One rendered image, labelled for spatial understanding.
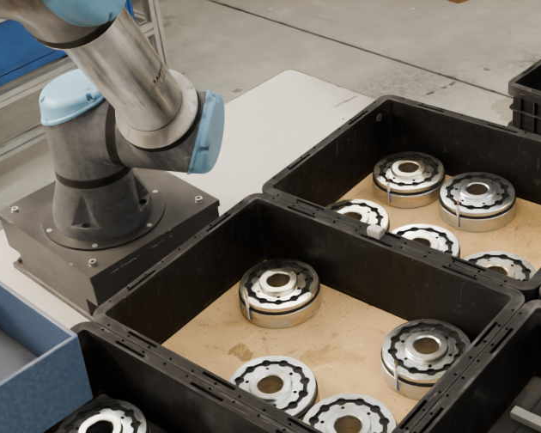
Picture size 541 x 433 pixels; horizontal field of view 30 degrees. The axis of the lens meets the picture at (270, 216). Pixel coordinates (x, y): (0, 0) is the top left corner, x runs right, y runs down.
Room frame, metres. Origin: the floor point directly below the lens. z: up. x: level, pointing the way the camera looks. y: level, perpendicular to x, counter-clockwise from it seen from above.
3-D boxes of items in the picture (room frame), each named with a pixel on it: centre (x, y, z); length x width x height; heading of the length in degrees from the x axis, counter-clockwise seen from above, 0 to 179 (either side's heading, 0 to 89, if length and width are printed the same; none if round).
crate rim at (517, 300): (0.85, -0.02, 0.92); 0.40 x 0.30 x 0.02; 46
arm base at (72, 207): (1.28, 0.25, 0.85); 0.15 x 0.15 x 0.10
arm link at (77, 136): (1.28, 0.24, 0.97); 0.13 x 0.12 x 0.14; 69
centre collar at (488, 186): (1.12, -0.29, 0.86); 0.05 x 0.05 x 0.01
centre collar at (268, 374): (0.80, 0.02, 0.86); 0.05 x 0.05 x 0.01
